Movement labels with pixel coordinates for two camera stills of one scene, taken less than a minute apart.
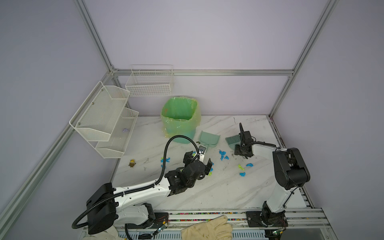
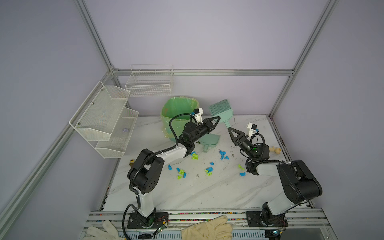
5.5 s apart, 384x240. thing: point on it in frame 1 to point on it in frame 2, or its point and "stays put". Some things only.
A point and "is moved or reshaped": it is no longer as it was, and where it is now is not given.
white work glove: [110, 234] stays put
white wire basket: [150, 80] stays put
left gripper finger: [188, 157] to [214, 118]
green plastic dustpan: [209, 140] stays put
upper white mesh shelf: [97, 117] stays put
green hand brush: [233, 140] is moved or reshaped
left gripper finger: [208, 166] to [210, 130]
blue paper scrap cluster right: [222, 153] stays put
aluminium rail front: [296, 219] stays put
